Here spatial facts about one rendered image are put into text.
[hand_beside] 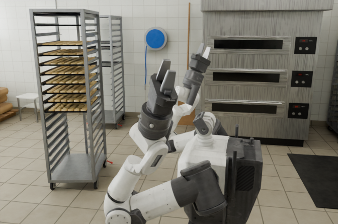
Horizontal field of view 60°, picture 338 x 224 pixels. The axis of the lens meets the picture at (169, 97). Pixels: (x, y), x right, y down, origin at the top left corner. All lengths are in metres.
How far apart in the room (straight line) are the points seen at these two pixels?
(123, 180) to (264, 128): 3.59
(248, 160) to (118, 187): 0.45
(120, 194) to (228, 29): 3.37
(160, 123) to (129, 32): 4.57
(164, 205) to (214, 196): 0.15
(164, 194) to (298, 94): 3.54
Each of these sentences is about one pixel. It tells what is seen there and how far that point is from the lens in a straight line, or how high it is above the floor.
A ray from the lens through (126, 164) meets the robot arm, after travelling 0.90.
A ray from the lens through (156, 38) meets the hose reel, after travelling 5.04.
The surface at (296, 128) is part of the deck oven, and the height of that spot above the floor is 0.29.
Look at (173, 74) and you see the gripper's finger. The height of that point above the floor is 1.57.
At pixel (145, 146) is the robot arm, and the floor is 1.35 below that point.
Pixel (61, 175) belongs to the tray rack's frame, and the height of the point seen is 0.15.
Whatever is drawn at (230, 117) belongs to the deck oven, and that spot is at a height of 0.41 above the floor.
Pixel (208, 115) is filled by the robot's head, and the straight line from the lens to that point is 1.13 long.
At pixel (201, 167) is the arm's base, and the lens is 0.92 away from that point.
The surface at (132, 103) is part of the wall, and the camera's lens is 5.48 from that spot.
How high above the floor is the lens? 1.68
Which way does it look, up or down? 14 degrees down
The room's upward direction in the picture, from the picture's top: straight up
